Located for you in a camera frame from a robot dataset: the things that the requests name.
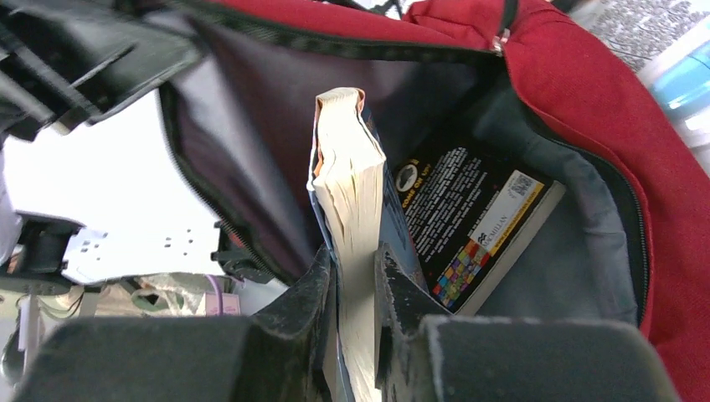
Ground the floral table mat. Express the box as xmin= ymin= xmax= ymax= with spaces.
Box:
xmin=552 ymin=0 xmax=709 ymax=71

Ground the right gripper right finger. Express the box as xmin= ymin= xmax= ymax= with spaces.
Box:
xmin=374 ymin=243 xmax=444 ymax=401

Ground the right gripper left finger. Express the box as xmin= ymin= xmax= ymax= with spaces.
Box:
xmin=250 ymin=245 xmax=334 ymax=401

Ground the red backpack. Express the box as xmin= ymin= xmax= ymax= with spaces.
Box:
xmin=160 ymin=1 xmax=709 ymax=401

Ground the black paperback book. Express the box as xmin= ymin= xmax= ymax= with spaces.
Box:
xmin=394 ymin=143 xmax=566 ymax=315

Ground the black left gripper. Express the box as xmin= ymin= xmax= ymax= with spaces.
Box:
xmin=1 ymin=1 xmax=201 ymax=139

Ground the dark blue book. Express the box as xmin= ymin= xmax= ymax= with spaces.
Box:
xmin=306 ymin=87 xmax=427 ymax=401

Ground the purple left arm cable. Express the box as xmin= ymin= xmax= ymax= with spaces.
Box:
xmin=205 ymin=274 xmax=226 ymax=317

